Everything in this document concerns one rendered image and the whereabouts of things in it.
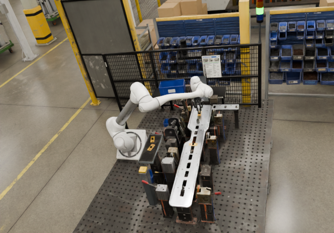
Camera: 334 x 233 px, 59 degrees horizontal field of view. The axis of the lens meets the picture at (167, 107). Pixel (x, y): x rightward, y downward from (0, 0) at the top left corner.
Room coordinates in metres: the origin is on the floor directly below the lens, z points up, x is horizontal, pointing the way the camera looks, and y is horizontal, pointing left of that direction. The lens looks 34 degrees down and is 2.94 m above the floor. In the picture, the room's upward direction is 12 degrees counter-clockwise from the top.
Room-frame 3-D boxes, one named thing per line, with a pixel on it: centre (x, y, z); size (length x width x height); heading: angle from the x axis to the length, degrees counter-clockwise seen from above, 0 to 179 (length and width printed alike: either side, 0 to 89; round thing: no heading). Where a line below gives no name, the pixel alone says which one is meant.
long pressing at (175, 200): (2.14, -0.17, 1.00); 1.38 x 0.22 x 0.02; 160
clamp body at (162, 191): (1.67, 0.18, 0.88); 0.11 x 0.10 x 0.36; 70
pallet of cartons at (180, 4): (7.12, -0.88, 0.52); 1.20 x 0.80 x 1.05; 152
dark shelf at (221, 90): (3.08, -0.29, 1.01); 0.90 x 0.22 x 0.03; 70
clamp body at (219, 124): (2.48, -0.51, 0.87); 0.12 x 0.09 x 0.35; 70
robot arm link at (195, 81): (2.59, -0.34, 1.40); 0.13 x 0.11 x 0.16; 27
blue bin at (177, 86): (3.14, -0.12, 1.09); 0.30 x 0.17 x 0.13; 77
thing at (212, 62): (3.09, -0.61, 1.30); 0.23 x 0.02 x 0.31; 70
